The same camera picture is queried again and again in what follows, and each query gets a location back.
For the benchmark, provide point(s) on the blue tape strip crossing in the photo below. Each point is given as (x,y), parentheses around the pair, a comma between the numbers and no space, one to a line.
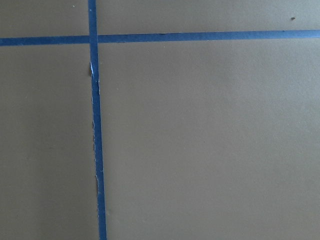
(96,112)

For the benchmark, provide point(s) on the blue tape strip near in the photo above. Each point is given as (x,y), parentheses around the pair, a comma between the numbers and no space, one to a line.
(161,37)

